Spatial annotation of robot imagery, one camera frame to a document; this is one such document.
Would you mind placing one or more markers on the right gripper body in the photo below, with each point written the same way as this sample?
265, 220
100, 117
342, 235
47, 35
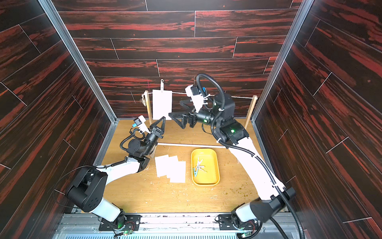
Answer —
191, 119

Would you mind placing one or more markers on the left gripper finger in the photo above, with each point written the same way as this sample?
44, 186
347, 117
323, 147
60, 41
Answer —
163, 119
156, 126

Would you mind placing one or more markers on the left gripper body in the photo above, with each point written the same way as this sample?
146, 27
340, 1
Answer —
152, 138

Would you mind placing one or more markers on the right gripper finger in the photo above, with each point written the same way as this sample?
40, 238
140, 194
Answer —
180, 118
187, 105

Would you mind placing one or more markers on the white postcard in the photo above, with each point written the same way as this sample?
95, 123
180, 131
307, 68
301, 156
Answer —
161, 165
162, 104
171, 163
178, 172

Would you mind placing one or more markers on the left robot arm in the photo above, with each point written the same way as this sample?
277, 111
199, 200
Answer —
87, 189

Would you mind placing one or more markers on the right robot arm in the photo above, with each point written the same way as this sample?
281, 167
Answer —
272, 194

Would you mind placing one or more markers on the yellow plastic tray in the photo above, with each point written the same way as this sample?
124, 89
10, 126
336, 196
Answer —
209, 157

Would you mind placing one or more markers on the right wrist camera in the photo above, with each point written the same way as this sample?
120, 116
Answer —
196, 96

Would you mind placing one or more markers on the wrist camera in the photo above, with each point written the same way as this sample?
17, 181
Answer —
196, 96
140, 123

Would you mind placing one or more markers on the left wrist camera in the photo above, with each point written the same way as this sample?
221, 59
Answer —
140, 123

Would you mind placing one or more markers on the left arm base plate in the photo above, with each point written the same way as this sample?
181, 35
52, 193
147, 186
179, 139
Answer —
128, 222

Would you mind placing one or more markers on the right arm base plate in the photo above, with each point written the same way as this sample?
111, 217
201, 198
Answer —
226, 223

